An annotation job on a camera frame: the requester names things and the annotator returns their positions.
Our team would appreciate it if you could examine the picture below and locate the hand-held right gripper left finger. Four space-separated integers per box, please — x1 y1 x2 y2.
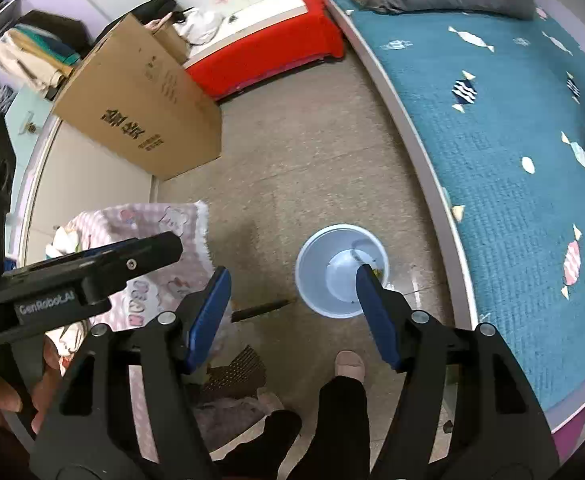
30 266 233 480

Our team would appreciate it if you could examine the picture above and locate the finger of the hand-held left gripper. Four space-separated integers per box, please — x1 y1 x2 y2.
1 232 183 306

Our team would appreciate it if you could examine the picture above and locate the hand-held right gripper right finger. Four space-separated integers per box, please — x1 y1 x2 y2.
355 264 560 480

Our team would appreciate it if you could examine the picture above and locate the pale blue plastic waste bin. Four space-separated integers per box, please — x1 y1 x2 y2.
295 224 390 318

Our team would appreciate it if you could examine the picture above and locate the person's left hand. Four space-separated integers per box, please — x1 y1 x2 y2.
0 334 66 433

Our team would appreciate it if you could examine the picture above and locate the black chair leg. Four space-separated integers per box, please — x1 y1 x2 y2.
231 299 290 323

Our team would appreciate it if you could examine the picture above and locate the pink checkered blanket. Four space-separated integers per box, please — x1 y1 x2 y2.
45 201 273 461

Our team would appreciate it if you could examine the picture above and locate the pink slipper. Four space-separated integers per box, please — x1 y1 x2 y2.
335 351 367 383

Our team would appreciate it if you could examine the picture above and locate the woven brown chair seat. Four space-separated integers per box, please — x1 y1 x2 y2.
202 344 268 403

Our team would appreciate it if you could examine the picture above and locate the person's right leg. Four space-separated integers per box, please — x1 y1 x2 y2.
317 375 370 480

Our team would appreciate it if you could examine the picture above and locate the person's leg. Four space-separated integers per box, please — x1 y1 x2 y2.
317 375 370 480
217 410 303 480

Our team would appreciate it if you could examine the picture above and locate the person's left leg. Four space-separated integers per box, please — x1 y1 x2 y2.
217 410 303 480

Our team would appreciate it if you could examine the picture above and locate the mint green drawer cabinet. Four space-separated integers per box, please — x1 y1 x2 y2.
5 85 60 261

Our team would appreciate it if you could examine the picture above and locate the brown cardboard box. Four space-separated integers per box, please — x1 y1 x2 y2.
51 12 223 181

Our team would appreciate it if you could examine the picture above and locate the pile of folded clothes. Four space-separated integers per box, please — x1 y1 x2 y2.
0 22 80 101

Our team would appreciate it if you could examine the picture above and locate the white plastic bag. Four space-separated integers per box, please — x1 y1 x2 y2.
175 7 226 46

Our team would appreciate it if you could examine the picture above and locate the black bag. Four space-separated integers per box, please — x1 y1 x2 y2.
95 0 176 46

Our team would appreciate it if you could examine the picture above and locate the red bench with white top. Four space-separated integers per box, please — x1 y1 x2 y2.
185 0 345 101

